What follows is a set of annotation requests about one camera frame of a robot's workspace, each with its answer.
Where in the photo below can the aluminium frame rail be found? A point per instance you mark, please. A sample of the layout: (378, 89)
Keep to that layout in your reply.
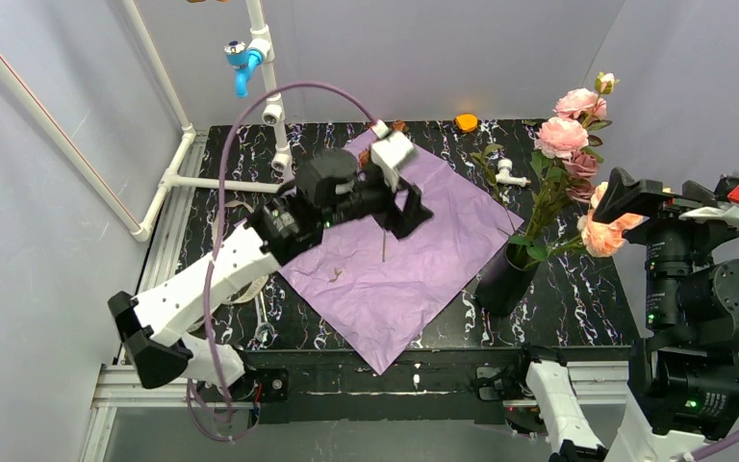
(325, 389)

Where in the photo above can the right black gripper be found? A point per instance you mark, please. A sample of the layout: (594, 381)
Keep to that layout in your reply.
(656, 208)

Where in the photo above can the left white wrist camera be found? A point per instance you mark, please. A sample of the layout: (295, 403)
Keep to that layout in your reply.
(391, 151)

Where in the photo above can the yellow tape measure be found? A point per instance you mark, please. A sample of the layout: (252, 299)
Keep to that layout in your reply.
(466, 123)

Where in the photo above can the small fallen brown petal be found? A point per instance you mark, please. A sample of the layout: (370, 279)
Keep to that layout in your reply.
(336, 275)

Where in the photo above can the white pvc pipe assembly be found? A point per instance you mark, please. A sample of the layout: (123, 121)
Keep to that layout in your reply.
(142, 229)

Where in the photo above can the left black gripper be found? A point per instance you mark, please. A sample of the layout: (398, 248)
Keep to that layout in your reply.
(393, 202)

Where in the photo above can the black cylindrical vase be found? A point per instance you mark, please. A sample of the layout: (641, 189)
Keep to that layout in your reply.
(505, 281)

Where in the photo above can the pink bouquet wrapping paper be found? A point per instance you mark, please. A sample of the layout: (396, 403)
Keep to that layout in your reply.
(378, 309)

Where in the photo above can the silver combination wrench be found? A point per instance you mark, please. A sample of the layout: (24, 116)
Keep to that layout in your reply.
(264, 332)

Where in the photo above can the small brown roses stem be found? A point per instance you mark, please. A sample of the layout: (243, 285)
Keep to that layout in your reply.
(400, 126)

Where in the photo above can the white plastic faucet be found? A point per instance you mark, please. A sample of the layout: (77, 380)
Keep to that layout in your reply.
(505, 176)

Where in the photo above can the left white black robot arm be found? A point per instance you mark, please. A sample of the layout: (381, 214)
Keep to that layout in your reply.
(328, 189)

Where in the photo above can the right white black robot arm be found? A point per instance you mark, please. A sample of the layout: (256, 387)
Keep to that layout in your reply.
(682, 398)

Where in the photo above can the dusty pink rose stem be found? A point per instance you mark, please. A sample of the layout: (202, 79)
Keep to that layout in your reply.
(582, 168)

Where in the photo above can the light pink rose stem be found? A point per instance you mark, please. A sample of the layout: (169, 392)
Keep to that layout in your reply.
(577, 116)

